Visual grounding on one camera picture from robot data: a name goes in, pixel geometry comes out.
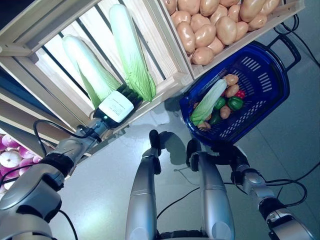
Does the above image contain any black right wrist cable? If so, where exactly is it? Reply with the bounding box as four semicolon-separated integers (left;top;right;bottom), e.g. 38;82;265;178
263;178;308;208

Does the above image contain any silver right robot leg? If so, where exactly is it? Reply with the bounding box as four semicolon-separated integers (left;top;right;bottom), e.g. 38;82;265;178
191;151;236;240

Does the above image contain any wooden potato crate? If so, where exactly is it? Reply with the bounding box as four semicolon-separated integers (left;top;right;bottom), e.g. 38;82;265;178
149;0;306;81

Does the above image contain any black left robot foot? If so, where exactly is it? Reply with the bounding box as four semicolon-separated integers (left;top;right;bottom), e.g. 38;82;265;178
148;129;161;151

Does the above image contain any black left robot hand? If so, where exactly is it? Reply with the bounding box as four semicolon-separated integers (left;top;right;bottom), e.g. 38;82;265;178
92;84;144;129

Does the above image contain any black robot foot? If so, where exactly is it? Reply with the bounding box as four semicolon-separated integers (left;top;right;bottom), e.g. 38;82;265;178
186;138;199;163
148;129;161;151

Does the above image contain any blue plastic shopping basket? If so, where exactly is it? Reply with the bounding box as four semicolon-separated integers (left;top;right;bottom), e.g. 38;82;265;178
178;34;302;146

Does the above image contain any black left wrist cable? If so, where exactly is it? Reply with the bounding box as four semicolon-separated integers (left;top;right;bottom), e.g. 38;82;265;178
33;119;103;161

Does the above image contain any black right robot foot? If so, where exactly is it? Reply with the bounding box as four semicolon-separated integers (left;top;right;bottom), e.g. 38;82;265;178
186;138;199;163

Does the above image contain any wooden slatted cabbage crate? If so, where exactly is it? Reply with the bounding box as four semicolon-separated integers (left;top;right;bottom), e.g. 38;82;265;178
0;0;195;133

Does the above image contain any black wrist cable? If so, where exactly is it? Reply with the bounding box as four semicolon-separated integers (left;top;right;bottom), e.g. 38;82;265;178
33;119;103;161
263;178;308;208

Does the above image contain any wooden display stand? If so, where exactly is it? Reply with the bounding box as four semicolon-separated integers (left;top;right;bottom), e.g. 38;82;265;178
0;0;121;161

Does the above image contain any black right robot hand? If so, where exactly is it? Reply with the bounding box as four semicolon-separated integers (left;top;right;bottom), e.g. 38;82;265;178
212;143;251;176

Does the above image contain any wooden onion crate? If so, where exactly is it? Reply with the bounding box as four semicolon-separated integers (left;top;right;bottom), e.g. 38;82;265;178
0;119;93;181

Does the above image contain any napa cabbage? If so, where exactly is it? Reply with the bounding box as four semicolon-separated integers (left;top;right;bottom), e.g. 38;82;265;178
61;34;122;108
189;79;229;126
108;3;158;103

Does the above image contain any green bell pepper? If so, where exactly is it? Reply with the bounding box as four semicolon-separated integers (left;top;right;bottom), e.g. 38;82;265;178
214;96;227;110
227;96;245;111
208;113;222;126

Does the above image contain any black floor cable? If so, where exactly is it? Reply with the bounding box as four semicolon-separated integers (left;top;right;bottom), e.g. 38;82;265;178
264;13;320;186
156;186;201;221

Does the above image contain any black robot pelvis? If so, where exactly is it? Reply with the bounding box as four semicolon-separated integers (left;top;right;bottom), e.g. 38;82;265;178
156;228;210;240

